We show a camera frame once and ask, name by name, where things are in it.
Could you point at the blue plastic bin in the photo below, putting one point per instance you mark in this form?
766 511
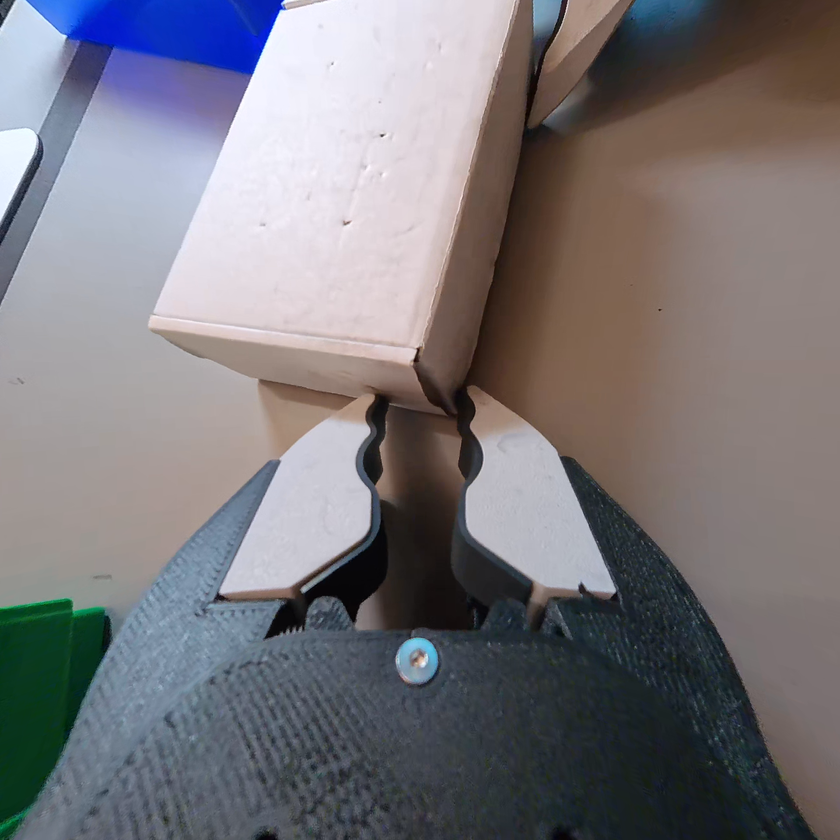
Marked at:
164 26

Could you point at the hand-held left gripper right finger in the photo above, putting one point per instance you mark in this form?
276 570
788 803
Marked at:
525 512

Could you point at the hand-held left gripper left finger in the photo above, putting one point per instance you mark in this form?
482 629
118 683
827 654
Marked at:
308 518

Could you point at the white document stand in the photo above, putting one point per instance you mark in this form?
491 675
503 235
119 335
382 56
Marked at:
13 190

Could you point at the grey desk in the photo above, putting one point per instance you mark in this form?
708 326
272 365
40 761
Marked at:
656 328

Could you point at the green plastic bin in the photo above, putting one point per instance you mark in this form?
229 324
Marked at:
33 689

